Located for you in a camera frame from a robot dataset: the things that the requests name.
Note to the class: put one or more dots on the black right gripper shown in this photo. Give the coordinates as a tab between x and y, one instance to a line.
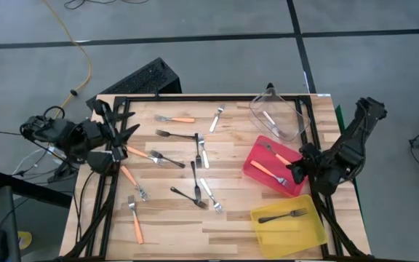
316	167

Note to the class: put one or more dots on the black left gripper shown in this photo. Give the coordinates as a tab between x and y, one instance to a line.
104	160

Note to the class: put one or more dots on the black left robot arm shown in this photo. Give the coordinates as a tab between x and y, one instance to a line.
64	138

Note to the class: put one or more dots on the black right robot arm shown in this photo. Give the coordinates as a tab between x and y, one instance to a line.
355	138

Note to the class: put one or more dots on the pink plastic bin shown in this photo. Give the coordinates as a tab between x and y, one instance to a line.
267	160

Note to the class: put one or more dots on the black perforated case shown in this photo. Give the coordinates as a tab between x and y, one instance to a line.
140	80

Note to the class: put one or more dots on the yellow plastic bin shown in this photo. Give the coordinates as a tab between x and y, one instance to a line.
289	236

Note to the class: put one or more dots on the clear plastic bin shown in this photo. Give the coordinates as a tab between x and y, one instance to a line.
260	105

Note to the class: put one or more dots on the black floor beam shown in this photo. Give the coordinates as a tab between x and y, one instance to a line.
31	190

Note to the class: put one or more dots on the yellow round sticker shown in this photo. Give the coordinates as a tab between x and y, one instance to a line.
25	240

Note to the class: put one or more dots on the black table frame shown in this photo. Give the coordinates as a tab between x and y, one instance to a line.
195	98

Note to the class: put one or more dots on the black triangular bracket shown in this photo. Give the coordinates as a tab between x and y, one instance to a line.
270	89

